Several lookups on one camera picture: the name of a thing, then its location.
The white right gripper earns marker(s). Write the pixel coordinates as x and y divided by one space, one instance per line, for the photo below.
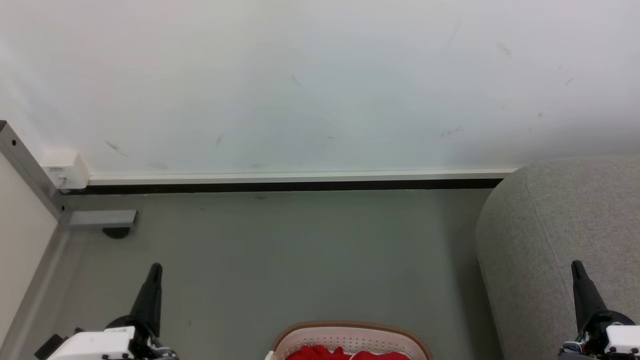
620 340

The grey fabric sofa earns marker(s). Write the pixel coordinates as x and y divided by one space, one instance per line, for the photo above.
550 225

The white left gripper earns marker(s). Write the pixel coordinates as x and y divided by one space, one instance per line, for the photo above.
95 345

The white wall box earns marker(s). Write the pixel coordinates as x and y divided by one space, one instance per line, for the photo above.
65 167

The plain red garment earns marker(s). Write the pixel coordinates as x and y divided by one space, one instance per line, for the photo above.
315 353

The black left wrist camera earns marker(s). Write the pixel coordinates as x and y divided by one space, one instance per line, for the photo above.
48 346

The beige partition panel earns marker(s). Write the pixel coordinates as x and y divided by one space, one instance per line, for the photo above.
20 240

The pink white laundry basket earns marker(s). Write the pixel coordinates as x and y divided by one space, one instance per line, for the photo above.
350 337

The black skirting strip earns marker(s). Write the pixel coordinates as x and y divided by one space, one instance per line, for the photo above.
300 186

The black round foot pad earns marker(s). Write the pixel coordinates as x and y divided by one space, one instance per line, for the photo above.
116 233

